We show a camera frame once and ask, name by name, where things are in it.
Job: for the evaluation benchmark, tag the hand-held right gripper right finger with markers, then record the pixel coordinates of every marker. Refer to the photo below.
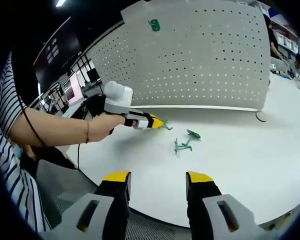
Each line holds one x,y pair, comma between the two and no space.
202,207

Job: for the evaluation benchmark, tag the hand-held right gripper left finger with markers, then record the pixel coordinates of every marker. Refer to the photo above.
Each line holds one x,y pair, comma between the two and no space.
112,207

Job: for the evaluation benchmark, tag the pink-lit computer monitor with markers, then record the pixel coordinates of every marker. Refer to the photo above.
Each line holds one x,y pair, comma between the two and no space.
73,87

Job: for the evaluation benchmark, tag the shelf rack with storage bins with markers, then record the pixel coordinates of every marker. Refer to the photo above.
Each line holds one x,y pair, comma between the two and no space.
287,37

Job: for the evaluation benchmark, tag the person's left hand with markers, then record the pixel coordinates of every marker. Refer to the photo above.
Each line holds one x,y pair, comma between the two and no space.
102,125

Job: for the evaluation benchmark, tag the small black monitor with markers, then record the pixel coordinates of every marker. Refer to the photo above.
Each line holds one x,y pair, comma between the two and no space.
92,75

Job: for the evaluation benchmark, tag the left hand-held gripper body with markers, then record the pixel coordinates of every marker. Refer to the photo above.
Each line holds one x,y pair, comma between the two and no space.
117,100

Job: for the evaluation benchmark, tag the operator in striped shirt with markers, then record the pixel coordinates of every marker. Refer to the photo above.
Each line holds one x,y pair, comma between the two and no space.
5,100

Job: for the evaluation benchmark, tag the grey mesh chair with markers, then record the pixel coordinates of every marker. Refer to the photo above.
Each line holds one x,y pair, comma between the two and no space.
65,180

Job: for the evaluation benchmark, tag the black office chair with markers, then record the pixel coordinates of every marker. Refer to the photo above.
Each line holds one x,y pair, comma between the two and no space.
95,105

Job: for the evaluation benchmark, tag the light blue cloth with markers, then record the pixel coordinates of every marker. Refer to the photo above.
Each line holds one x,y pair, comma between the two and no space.
17,151

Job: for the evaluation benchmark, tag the green hook assembly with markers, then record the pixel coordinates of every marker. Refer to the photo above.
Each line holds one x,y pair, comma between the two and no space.
193,134
166,121
155,26
176,147

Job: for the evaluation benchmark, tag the large black wall screen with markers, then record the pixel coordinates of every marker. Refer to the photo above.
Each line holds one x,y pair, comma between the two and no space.
57,50

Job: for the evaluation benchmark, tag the white perforated mounting plate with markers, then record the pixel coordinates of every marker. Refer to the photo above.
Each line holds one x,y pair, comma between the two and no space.
190,75

